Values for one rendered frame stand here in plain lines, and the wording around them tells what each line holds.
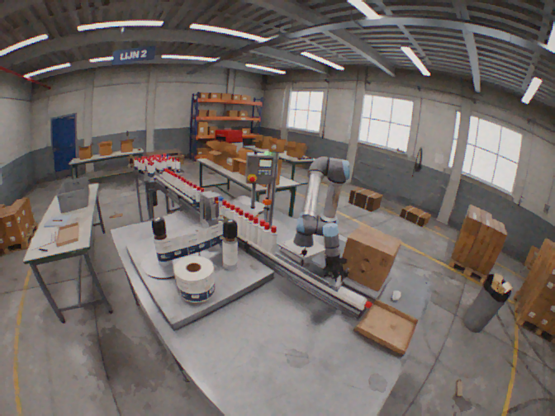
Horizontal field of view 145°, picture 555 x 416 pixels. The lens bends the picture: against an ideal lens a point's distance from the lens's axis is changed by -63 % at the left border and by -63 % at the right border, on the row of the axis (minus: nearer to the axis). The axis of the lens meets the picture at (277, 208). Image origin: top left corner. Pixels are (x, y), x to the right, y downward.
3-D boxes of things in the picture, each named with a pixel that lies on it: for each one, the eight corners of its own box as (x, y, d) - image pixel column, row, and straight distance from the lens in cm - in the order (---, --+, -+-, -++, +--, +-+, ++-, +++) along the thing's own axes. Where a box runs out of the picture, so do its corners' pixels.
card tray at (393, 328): (353, 330, 121) (356, 325, 119) (373, 303, 140) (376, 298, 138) (402, 355, 122) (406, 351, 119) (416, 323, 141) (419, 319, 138)
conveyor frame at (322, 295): (192, 212, 218) (192, 208, 217) (201, 210, 223) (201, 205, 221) (357, 319, 127) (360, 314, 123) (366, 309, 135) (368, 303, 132)
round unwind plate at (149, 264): (135, 257, 155) (135, 256, 155) (176, 244, 162) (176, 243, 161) (152, 286, 131) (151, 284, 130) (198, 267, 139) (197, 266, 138)
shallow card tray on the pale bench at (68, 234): (59, 230, 249) (59, 227, 248) (78, 224, 245) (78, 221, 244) (56, 247, 219) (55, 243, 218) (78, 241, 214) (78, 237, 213)
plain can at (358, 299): (338, 288, 125) (371, 304, 122) (342, 284, 129) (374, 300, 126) (334, 295, 128) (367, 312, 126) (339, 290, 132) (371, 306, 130)
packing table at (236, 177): (196, 194, 507) (196, 158, 486) (229, 189, 538) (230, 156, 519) (253, 243, 329) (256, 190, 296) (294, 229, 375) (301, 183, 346)
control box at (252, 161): (244, 179, 158) (246, 152, 154) (269, 180, 161) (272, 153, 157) (246, 184, 149) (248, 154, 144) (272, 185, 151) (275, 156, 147)
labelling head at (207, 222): (200, 224, 186) (198, 193, 175) (213, 219, 191) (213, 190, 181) (209, 231, 175) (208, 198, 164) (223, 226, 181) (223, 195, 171)
